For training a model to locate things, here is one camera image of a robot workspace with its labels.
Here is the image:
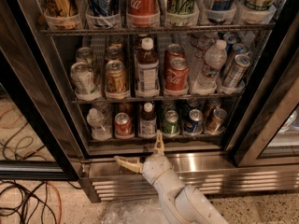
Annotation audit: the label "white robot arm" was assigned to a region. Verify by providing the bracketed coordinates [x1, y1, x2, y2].
[114, 131, 228, 224]

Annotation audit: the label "red coke can middle front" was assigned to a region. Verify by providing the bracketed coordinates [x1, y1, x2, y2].
[165, 57, 189, 94]

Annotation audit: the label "clear water bottle bottom shelf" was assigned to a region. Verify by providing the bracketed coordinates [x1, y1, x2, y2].
[87, 108, 112, 141]

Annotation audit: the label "silver can middle shelf front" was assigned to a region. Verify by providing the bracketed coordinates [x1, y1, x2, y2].
[70, 62, 100, 101]

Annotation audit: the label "red coke can top shelf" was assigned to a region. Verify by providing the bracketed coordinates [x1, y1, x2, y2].
[128, 0, 157, 27]

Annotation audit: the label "stainless steel fridge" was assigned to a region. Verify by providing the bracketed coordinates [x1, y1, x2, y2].
[0, 0, 298, 203]

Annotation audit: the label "clear plastic bag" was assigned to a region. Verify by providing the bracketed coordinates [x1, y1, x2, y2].
[101, 197, 169, 224]

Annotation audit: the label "red coke can bottom shelf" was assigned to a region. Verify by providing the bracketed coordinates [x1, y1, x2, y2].
[114, 112, 134, 139]

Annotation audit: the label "gold can middle shelf front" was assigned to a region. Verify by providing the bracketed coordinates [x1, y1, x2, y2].
[105, 60, 129, 99]

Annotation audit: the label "green soda can bottom shelf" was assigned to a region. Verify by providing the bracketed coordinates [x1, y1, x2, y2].
[162, 110, 179, 137]

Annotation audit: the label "silver slim can middle front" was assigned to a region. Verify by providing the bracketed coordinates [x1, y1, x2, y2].
[222, 54, 251, 88]

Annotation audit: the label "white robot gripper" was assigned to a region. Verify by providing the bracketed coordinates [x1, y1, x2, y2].
[114, 130, 172, 185]

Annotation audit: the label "black and orange floor cables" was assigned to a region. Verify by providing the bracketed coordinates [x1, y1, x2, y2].
[0, 179, 82, 224]

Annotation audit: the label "brown tea bottle shelf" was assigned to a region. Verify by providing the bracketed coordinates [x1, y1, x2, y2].
[135, 37, 160, 97]
[139, 102, 157, 138]

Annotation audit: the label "clear water bottle shelf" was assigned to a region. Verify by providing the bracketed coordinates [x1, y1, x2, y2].
[87, 108, 112, 141]
[192, 39, 227, 95]

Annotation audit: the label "brown tea bottle bottom shelf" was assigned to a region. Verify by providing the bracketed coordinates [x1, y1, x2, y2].
[139, 102, 157, 138]

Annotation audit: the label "red bull can top shelf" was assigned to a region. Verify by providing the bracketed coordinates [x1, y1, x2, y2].
[203, 0, 236, 24]

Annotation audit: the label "brown tea bottle middle shelf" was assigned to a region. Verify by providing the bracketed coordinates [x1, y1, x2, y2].
[135, 37, 160, 97]

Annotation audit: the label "gold brown can bottom shelf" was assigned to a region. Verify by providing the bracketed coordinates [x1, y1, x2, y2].
[205, 108, 227, 135]

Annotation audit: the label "red can bottom shelf rear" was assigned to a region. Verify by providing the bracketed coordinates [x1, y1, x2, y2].
[118, 103, 134, 118]

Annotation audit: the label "silver can middle shelf rear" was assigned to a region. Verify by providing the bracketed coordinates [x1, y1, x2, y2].
[76, 47, 96, 70]

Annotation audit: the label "red coke can middle rear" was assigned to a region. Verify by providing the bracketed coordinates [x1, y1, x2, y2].
[164, 44, 185, 66]

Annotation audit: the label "silver slim can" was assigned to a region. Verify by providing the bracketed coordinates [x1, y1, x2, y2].
[222, 43, 249, 77]
[222, 54, 251, 88]

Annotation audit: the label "red coke can shelf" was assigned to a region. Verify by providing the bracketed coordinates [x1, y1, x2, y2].
[128, 0, 157, 27]
[114, 112, 134, 139]

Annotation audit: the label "blue pepsi can bottom shelf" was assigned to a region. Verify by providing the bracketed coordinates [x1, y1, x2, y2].
[183, 109, 203, 134]

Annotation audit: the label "clear water bottle middle shelf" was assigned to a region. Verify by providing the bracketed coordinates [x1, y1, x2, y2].
[192, 39, 227, 95]

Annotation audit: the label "yellow can top shelf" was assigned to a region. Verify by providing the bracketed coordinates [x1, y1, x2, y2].
[45, 0, 78, 30]

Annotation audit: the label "silver can shelf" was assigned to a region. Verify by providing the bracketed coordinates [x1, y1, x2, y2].
[76, 47, 96, 70]
[70, 62, 100, 101]

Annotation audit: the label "blue can top shelf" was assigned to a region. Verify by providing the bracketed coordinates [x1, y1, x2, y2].
[88, 0, 120, 28]

